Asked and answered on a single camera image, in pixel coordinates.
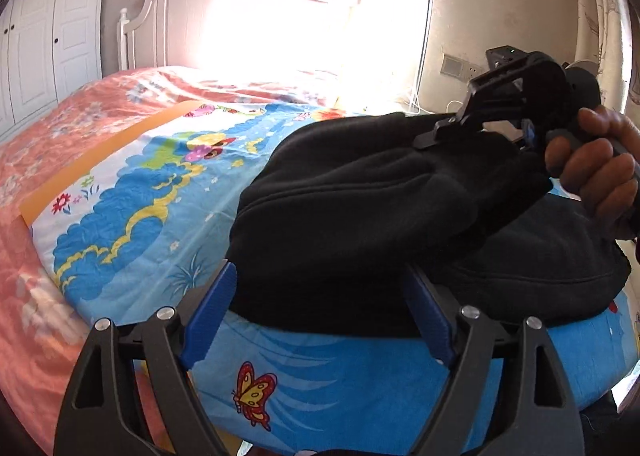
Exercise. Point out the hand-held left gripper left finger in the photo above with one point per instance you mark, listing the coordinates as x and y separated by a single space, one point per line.
210 316

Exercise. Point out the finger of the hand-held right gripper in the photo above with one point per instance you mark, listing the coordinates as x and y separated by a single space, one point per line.
529 136
480 101

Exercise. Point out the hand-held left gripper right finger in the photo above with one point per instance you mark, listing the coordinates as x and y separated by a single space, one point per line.
430 323

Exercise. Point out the black pants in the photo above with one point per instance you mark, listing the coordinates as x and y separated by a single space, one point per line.
350 236

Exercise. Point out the person's right hand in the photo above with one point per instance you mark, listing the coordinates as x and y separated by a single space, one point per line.
600 171

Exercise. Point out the white nightstand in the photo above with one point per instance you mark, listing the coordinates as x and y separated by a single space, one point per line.
407 108

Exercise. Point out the slim silver table lamp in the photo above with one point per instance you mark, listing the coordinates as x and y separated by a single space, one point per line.
422 56

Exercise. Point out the blue cartoon printed blanket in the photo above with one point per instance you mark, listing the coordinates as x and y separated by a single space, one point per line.
350 376

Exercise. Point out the sailboat printed curtain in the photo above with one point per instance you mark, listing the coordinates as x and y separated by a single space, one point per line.
605 11

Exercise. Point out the pink floral bed sheet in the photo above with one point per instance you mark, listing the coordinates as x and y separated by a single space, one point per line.
75 116

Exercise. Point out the white bed headboard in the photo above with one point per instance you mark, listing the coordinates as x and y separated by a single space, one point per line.
180 21

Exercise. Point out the white wardrobe doors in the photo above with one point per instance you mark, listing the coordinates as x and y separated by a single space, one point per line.
45 36

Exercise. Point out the wall switch and socket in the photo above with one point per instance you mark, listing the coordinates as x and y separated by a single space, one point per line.
452 66

